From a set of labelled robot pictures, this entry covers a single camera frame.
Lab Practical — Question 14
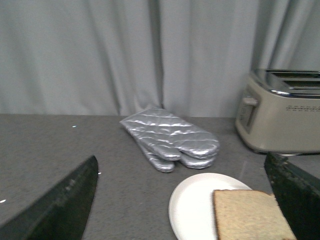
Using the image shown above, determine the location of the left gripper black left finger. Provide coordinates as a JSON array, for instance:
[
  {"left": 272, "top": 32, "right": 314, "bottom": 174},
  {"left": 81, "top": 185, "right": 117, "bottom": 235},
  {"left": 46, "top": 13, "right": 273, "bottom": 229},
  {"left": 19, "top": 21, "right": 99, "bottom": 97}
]
[{"left": 0, "top": 156, "right": 98, "bottom": 240}]

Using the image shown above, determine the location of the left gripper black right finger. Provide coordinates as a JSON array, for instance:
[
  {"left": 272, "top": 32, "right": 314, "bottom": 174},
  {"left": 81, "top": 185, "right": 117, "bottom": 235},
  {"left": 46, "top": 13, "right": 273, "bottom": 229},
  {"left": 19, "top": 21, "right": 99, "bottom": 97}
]
[{"left": 264, "top": 152, "right": 320, "bottom": 240}]

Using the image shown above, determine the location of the slice of brown bread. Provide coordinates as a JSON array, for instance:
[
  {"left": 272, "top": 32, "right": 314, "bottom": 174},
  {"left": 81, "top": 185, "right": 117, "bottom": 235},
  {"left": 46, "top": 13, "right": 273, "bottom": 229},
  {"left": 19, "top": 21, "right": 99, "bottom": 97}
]
[{"left": 212, "top": 189, "right": 296, "bottom": 240}]

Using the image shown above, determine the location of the beige and chrome toaster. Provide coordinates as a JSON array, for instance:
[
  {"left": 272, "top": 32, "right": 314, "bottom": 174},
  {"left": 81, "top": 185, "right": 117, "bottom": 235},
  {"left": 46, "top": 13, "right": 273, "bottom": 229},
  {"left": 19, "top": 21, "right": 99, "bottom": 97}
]
[{"left": 235, "top": 69, "right": 320, "bottom": 155}]

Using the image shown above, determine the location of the white round plate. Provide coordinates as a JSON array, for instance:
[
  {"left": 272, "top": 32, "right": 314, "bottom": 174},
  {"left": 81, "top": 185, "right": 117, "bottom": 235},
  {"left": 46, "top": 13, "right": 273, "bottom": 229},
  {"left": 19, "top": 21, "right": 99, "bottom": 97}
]
[{"left": 168, "top": 173, "right": 250, "bottom": 240}]

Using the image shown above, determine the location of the lower silver quilted oven mitt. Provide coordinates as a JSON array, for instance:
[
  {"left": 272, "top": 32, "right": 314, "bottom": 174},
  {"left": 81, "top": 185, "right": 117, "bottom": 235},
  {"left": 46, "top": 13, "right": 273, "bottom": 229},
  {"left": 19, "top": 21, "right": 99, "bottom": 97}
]
[{"left": 138, "top": 144, "right": 216, "bottom": 173}]

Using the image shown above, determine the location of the silver quilted oven mitt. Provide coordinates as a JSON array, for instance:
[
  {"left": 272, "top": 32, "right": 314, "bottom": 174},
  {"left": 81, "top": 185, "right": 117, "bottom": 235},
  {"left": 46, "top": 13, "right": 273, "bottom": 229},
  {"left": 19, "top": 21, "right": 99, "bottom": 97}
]
[
  {"left": 138, "top": 144, "right": 216, "bottom": 173},
  {"left": 120, "top": 107, "right": 220, "bottom": 162}
]

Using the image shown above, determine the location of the upper silver quilted oven mitt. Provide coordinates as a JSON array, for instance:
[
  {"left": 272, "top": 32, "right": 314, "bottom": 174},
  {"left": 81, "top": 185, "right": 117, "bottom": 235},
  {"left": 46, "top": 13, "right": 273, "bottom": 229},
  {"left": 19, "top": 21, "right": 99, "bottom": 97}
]
[{"left": 120, "top": 107, "right": 220, "bottom": 162}]

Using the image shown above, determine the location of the grey curtain backdrop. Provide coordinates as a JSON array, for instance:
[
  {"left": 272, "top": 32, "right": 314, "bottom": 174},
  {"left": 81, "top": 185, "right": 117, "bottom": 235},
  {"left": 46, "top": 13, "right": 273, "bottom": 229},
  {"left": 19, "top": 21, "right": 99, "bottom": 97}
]
[{"left": 0, "top": 0, "right": 320, "bottom": 117}]

